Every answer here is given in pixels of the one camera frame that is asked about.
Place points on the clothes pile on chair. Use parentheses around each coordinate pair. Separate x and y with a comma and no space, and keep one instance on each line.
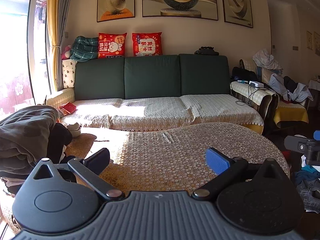
(306,181)

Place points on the red rabbit cushion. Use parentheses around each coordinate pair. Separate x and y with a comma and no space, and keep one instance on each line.
(111,45)

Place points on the red text cushion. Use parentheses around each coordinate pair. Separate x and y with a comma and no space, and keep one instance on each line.
(147,44)

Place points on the yellow grey curtain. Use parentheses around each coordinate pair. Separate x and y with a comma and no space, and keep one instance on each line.
(57,12)

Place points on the white bear pattern pillow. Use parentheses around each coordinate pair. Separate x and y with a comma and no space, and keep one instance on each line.
(68,73)

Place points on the green plaid blanket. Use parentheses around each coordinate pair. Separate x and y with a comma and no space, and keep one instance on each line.
(84,49)

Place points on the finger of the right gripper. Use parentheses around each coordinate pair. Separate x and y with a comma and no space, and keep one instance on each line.
(297,144)

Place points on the dark folded clothes pile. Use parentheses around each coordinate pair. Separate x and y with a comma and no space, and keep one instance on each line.
(27,136)

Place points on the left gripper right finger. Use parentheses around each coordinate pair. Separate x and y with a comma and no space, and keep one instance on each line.
(228,171)

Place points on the black object on sofa back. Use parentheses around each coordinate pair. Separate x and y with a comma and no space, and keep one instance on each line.
(206,51)

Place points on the abstract painting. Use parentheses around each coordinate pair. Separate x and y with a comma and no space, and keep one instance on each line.
(238,12)
(108,10)

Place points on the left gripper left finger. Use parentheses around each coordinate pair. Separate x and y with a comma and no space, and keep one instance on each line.
(88,171)

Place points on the round table lace cloth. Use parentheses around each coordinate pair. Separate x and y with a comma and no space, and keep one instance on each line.
(173,159)

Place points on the clothes pile on armchair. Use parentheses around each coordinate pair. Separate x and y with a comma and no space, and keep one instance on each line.
(280,77)

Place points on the right abstract painting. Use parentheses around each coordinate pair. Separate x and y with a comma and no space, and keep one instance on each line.
(238,12)

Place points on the left abstract painting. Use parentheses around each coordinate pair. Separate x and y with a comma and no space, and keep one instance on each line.
(108,10)

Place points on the green sofa with lace cover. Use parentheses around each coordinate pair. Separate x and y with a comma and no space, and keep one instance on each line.
(153,93)

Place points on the red booklet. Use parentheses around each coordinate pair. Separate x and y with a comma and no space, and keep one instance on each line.
(67,108)

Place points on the armchair with yellow cover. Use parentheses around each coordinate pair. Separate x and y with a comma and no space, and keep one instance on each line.
(270,105)

